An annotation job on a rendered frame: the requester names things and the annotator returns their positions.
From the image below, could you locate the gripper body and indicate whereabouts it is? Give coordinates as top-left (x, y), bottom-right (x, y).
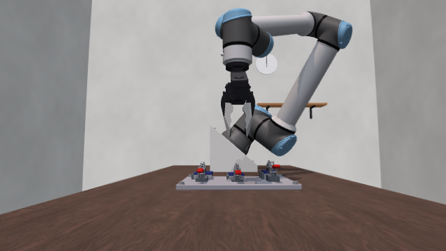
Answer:
top-left (225, 61), bottom-right (251, 105)

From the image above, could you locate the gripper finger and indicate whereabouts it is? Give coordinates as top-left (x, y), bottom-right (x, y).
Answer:
top-left (221, 91), bottom-right (233, 137)
top-left (243, 91), bottom-right (255, 137)

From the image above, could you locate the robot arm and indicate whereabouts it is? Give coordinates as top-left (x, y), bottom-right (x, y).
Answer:
top-left (215, 8), bottom-right (353, 156)

